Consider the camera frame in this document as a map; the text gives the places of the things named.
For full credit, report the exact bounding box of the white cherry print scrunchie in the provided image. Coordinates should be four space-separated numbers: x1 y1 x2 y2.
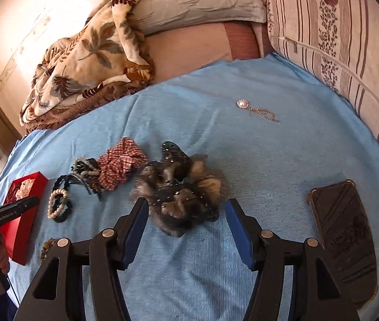
15 179 35 200

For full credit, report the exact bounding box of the black grey tulle scrunchie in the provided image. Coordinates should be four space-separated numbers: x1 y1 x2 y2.
130 141 229 238

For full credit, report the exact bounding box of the black claw hair clip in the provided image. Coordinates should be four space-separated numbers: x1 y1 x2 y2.
61 157 103 201

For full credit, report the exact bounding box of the large pearl bracelet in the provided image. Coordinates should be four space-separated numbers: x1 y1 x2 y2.
47 188 74 223

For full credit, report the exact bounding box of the red shallow tray box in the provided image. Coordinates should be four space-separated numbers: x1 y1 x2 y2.
0 172 47 265

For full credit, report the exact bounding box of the red plaid scrunchie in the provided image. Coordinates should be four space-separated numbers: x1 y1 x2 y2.
97 137 148 190

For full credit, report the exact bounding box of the smartphone in dark case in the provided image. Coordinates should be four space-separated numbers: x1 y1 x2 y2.
308 179 377 309

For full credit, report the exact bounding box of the light blue bed sheet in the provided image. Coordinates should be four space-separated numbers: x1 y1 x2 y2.
0 55 379 320

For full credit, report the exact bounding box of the leaf print quilt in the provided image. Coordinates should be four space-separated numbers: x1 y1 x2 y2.
19 0 155 130

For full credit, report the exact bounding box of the pink brown mattress cover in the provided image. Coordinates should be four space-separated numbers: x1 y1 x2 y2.
146 21 274 83

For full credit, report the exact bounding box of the striped floral pillow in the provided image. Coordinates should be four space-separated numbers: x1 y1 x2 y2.
266 0 379 143

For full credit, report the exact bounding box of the grey pillow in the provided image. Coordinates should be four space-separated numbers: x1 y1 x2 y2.
133 0 267 36

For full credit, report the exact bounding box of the black hair tie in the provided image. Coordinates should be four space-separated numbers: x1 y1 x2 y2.
51 174 76 194

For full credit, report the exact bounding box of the small pearl bracelet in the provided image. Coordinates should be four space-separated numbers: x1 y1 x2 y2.
71 156 102 178

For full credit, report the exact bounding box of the pearl pendant with chain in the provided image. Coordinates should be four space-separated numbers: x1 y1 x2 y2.
236 99 279 123

